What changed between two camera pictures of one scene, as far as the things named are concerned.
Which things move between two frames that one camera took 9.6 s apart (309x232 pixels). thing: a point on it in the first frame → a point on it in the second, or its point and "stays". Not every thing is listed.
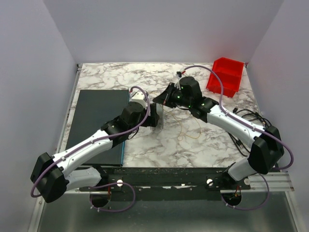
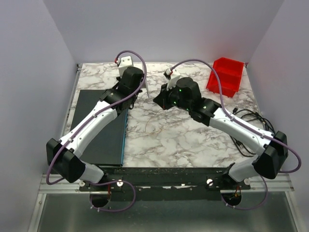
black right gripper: x=169 y=94 stays
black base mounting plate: x=116 y=179 stays
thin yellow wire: x=180 y=137 → x=151 y=118
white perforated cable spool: x=160 y=111 → x=145 y=85
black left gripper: x=154 y=115 → x=139 y=89
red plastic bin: x=230 y=72 stays
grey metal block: x=138 y=97 → x=125 y=62
